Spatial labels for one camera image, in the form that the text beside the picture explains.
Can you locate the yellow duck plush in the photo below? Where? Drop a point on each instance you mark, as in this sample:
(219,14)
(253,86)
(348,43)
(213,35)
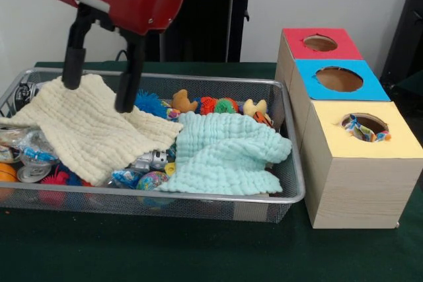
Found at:
(254,107)

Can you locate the orange ball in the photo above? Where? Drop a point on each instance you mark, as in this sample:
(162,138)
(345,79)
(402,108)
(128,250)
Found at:
(6,172)

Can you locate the small blue spiky ball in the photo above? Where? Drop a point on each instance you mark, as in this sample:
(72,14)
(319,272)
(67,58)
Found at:
(74,179)

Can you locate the pink spiky ball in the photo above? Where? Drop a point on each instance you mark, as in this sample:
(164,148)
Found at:
(54,178)

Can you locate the silver can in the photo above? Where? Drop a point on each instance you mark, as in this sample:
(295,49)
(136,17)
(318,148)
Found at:
(33,173)

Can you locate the dark green side table cloth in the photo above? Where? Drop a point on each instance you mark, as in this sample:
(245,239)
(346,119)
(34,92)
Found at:
(409,87)

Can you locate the shallow silver mesh bin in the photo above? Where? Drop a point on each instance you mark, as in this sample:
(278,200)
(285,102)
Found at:
(132,201)

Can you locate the tiger plush toy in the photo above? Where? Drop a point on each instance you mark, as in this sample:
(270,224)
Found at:
(262,118)

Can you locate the colourful spiky caterpillar toy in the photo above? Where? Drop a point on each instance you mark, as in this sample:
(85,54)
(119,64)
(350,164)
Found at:
(216,105)

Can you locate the colourful knotted cloth toy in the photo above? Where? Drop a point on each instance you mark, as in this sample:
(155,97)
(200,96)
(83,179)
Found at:
(360,131)

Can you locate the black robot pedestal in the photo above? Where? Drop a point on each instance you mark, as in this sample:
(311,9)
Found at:
(205,14)

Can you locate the wooden box with three holes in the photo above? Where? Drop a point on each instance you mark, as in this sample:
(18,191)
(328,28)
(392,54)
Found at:
(357,189)

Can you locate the light blue cloth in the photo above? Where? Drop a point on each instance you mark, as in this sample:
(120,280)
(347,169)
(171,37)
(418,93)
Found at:
(218,156)

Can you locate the cream yellow cloth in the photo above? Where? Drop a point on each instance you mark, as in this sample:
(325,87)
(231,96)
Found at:
(86,136)

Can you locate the globe print ball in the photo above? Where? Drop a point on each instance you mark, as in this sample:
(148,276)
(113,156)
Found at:
(152,180)

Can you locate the brown teddy plush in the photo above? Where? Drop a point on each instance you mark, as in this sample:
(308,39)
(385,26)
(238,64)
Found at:
(181,101)

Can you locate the large blue spiky ball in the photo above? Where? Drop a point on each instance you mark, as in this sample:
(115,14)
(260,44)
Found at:
(150,103)

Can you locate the silver toy robot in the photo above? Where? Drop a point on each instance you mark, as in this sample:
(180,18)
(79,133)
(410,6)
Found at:
(152,160)

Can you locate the yellow toy wedge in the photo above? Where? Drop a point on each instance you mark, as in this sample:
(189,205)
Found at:
(170,168)

